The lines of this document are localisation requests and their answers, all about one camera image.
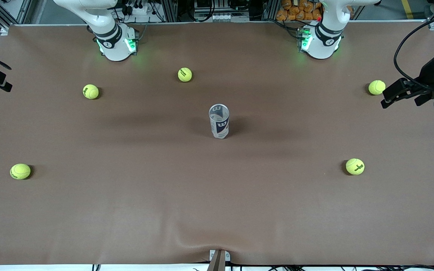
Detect white power strip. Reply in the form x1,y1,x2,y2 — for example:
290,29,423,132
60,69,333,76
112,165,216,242
125,4,157,16

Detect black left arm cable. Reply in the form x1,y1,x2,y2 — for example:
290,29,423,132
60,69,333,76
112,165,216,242
393,11,434,91

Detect orange objects box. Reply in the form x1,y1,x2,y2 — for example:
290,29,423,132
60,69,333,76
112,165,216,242
275,0,323,22

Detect grey electronics unit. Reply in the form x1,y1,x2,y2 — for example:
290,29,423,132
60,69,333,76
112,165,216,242
193,0,251,22

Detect white blue tennis ball can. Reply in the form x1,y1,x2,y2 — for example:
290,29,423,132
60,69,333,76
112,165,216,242
209,104,230,139

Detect black cable bundle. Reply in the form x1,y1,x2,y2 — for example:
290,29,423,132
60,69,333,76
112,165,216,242
266,265,434,271

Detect yellow green tennis ball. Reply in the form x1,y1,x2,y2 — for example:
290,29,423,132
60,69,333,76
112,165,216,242
177,67,193,82
345,158,365,175
10,163,31,180
368,80,386,96
83,84,99,100

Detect brown table mat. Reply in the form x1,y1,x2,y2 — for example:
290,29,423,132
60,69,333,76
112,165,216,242
0,21,434,266

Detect grey metal bracket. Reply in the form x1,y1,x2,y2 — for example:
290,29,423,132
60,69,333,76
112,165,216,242
209,249,231,271

